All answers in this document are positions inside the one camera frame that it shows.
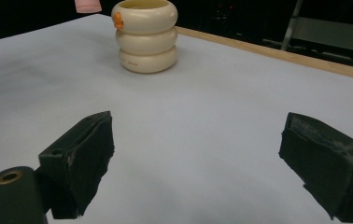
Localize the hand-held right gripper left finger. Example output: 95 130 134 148
38 110 116 219

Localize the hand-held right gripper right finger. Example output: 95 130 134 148
278 112 353 224

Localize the cream ribbed cup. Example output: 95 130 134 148
111 0 179 75

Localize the pink hairbrush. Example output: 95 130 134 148
74 0 103 14

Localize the white table sheet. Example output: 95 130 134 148
0 13 353 224

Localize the white metal stand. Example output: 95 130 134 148
280 0 353 54

